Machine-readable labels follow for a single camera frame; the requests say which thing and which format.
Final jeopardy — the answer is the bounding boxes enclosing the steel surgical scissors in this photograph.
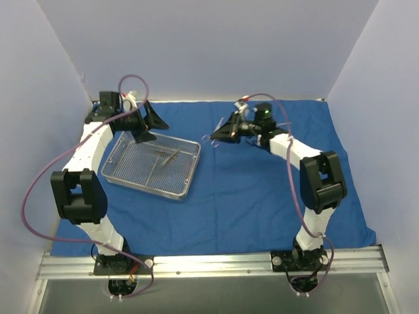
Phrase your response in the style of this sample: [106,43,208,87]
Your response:
[201,118,224,148]

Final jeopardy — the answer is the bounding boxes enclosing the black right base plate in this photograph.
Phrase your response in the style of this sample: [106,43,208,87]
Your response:
[270,249,329,272]

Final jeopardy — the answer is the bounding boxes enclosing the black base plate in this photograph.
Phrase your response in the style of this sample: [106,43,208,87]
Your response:
[93,254,154,276]
[270,249,329,272]

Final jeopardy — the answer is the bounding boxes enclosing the blue surgical cloth wrap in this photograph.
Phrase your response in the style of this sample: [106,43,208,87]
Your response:
[49,99,377,258]

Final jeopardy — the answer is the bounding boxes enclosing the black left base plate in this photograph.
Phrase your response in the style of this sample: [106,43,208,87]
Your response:
[93,254,154,276]

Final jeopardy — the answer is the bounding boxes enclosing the steel mesh instrument tray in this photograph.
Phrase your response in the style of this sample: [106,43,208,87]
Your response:
[101,132,201,200]

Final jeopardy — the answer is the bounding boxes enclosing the steel surgical forceps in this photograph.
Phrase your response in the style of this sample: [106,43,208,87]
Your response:
[160,149,180,167]

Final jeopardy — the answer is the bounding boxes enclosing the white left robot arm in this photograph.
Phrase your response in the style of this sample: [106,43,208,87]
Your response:
[50,91,169,274]

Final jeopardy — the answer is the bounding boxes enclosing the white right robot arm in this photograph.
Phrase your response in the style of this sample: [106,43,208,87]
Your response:
[208,98,348,270]

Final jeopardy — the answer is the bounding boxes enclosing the aluminium front rail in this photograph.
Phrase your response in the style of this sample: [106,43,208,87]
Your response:
[36,246,389,280]

